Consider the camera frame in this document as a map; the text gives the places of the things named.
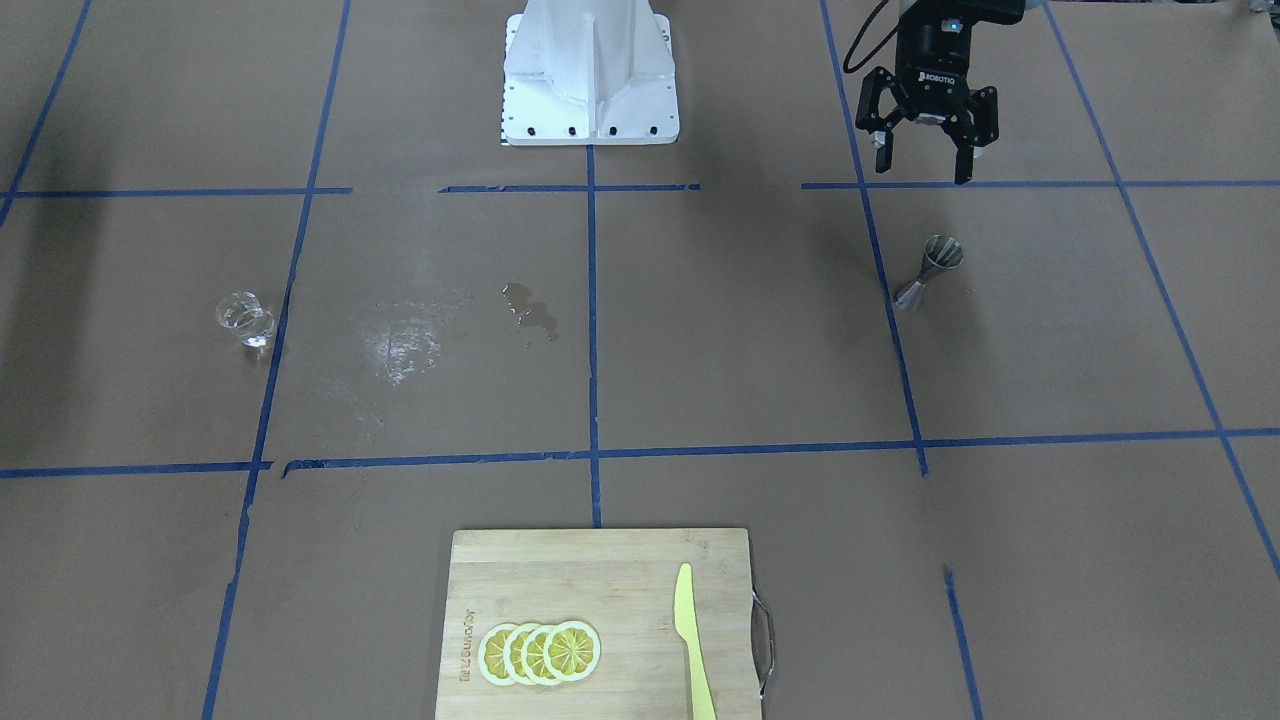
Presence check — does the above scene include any clear glass measuring cup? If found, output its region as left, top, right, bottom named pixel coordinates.
left=215, top=291, right=276, bottom=348

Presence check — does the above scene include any lemon slice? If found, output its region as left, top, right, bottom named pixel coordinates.
left=543, top=620, right=602, bottom=682
left=502, top=623, right=543, bottom=685
left=479, top=623, right=518, bottom=687
left=518, top=625, right=562, bottom=685

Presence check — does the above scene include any yellow plastic knife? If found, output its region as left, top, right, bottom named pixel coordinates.
left=673, top=562, right=717, bottom=719

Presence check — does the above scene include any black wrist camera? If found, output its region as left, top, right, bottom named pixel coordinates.
left=899, top=1, right=1027, bottom=27

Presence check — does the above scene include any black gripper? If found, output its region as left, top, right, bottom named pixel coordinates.
left=855, top=15, right=1000, bottom=184

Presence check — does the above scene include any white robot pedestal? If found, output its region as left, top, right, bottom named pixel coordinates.
left=500, top=1, right=681, bottom=147

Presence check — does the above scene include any steel double jigger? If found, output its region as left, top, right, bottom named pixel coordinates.
left=893, top=234, right=965, bottom=311

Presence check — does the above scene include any bamboo cutting board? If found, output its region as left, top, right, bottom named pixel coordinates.
left=434, top=528, right=763, bottom=719

